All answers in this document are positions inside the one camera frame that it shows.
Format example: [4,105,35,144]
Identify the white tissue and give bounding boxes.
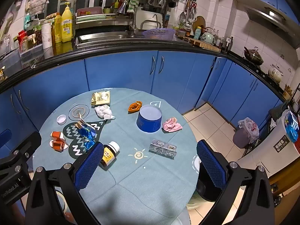
[94,105,116,120]

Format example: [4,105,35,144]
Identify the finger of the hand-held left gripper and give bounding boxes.
[0,131,43,169]
[0,130,13,149]

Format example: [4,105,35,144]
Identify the orange yellow bottle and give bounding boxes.
[54,12,62,44]

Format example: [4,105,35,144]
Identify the pink plastic basket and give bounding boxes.
[76,7,104,17]

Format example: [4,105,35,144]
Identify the grey hanging cloth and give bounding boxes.
[26,0,50,13]

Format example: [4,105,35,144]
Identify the purple plastic colander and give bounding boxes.
[142,28,176,40]

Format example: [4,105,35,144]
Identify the black round trash can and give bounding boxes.
[196,176,222,202]

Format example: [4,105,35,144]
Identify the silver blister pack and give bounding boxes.
[149,139,178,158]

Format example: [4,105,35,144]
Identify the wooden cutting board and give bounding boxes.
[178,35,222,52]

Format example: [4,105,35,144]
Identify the grey waste bin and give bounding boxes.
[233,128,252,149]

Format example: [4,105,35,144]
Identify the white ceramic pot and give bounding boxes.
[268,64,284,83]

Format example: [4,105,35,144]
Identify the brown medicine bottle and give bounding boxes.
[98,141,120,170]

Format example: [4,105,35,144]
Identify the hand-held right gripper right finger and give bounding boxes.
[196,139,276,225]

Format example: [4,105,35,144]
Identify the white plastic board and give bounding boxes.
[140,20,162,31]

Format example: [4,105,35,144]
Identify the yellow detergent bottle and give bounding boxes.
[61,2,73,43]

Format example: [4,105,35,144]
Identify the metal kitchen faucet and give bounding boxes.
[116,0,139,37]

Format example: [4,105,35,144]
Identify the blue plastic packet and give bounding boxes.
[281,110,300,143]

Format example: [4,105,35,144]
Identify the gold tissue packet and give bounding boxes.
[91,91,111,107]

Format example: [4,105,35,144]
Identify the dark bag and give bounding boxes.
[268,101,291,121]

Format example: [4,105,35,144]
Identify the group of condiment jars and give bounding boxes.
[13,19,44,53]

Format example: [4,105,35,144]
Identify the blue foil wrapper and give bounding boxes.
[80,125,98,150]

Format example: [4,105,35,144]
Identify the round wooden board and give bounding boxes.
[192,16,206,34]

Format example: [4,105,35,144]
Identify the teal printed tablecloth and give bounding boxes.
[31,88,200,225]

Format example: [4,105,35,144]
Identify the white plastic bin bag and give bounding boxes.
[238,117,260,144]

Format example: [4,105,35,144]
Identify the white tall appliance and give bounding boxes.
[237,116,300,176]

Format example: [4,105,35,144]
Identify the blue base cabinets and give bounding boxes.
[0,49,289,164]

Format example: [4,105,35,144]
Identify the brown paper wrapper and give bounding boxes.
[74,119,96,132]

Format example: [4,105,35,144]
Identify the row of hanging utensils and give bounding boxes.
[179,0,197,27]

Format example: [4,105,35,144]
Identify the blue paper cup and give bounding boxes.
[136,105,163,133]

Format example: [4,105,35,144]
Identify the green striped cloth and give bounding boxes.
[126,0,140,13]

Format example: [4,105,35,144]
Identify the orange peel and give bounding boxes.
[128,101,143,113]

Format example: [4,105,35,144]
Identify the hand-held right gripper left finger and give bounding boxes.
[25,142,105,225]

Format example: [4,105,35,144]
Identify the pink paper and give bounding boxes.
[163,117,183,132]

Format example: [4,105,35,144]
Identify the clear plastic lid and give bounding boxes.
[69,103,90,119]

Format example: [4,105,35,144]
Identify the torn orange white carton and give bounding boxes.
[50,131,68,151]

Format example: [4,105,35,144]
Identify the black wok with lid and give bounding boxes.
[243,46,264,66]

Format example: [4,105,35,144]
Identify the steel range hood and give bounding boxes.
[246,6,296,35]

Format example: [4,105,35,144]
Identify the steel sink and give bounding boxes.
[77,31,146,45]

